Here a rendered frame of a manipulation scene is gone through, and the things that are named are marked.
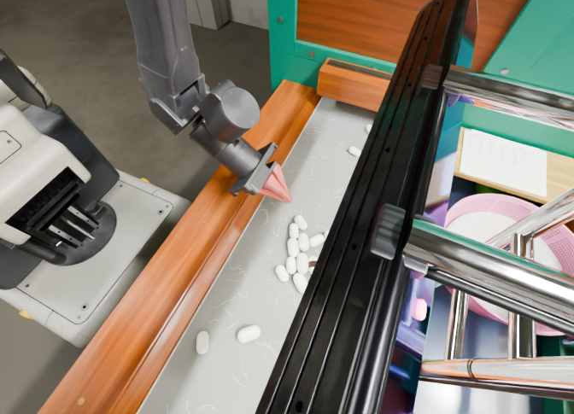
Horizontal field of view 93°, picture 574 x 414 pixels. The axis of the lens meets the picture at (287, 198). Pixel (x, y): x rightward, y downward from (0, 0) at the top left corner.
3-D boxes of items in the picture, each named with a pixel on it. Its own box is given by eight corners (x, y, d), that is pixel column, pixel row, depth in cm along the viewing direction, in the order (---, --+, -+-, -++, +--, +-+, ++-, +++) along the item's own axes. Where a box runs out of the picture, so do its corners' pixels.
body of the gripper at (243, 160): (281, 148, 47) (249, 117, 44) (254, 193, 42) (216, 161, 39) (261, 158, 52) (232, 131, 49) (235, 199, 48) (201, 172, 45)
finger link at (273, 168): (307, 188, 49) (269, 154, 45) (290, 220, 46) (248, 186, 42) (284, 195, 54) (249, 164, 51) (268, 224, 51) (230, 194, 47)
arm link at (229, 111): (184, 78, 44) (145, 107, 40) (211, 32, 35) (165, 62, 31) (237, 134, 48) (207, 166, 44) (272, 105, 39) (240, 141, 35)
